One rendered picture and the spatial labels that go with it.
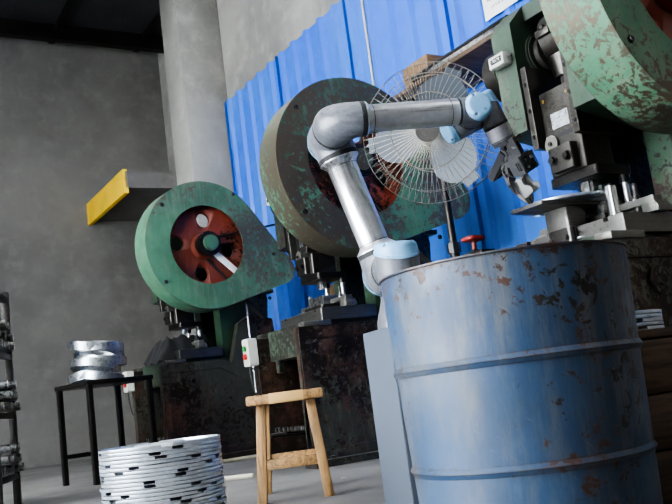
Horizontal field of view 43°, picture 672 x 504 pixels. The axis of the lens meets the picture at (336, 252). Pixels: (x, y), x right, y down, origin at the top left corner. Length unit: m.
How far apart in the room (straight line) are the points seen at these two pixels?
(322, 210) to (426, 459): 2.47
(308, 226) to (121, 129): 5.83
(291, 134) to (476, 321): 2.59
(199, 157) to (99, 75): 2.20
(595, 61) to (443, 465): 1.38
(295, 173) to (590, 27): 1.74
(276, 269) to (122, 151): 4.03
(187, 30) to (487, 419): 7.07
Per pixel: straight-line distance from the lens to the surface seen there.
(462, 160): 3.47
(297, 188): 3.71
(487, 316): 1.27
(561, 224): 2.65
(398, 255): 2.18
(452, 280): 1.29
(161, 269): 5.22
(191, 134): 7.72
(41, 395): 8.59
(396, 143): 3.54
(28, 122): 9.13
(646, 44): 2.42
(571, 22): 2.40
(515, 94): 2.89
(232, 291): 5.39
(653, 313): 1.93
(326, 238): 3.72
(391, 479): 2.21
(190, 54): 8.02
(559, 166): 2.75
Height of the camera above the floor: 0.30
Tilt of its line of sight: 10 degrees up
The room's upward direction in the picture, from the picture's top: 7 degrees counter-clockwise
